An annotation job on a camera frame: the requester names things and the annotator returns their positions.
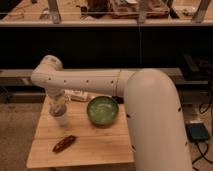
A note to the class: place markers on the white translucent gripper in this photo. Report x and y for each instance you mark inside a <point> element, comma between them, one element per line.
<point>58,110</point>

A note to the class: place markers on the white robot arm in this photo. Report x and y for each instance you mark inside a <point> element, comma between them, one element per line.
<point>152,105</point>

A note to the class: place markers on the green ceramic bowl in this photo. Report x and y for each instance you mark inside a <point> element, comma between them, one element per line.
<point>102,110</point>

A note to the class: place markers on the red brown oblong object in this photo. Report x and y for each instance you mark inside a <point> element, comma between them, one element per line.
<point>64,143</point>

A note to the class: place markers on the black object behind bowl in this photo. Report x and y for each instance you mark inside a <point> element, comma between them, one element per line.
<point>119,100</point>

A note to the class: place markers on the wooden cluttered workbench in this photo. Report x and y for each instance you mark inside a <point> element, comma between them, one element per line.
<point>96,13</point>

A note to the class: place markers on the brown tray on workbench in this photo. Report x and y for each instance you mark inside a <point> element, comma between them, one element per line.
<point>130,8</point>

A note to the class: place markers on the dark foot pedal box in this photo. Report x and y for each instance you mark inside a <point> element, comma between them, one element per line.
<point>197,132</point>

